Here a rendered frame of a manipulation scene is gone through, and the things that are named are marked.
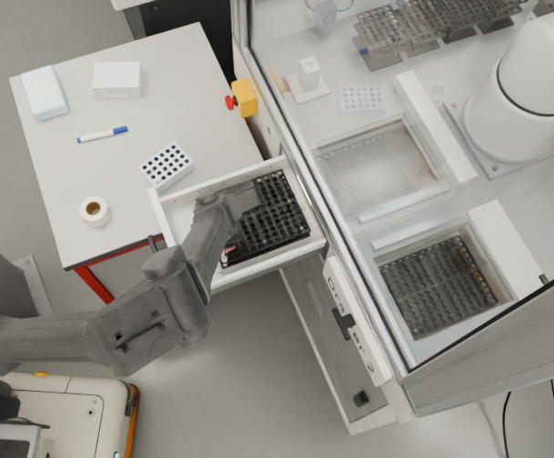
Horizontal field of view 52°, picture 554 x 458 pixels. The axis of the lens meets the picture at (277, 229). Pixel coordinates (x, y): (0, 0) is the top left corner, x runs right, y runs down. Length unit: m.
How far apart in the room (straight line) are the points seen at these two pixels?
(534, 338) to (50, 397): 1.56
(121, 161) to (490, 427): 1.56
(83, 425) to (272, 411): 0.65
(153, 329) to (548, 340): 0.42
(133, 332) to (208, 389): 1.49
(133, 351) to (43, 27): 2.48
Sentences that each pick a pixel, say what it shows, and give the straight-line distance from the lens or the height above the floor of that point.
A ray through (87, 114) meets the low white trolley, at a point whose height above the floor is 0.76.
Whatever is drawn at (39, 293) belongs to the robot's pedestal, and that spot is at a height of 0.02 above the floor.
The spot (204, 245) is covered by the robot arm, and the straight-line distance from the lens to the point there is 0.80.
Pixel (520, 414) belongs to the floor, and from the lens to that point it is 2.32.
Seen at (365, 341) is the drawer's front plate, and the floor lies 0.92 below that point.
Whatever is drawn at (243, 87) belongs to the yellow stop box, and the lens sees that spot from 1.50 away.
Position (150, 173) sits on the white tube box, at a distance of 1.54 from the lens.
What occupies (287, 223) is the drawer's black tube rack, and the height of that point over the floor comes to 0.87.
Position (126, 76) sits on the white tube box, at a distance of 1.68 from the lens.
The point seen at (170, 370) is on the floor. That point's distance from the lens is 2.16.
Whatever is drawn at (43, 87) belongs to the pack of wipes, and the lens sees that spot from 1.73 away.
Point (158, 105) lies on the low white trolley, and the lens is 1.67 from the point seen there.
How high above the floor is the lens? 2.11
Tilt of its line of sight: 67 degrees down
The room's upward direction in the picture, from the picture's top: 4 degrees clockwise
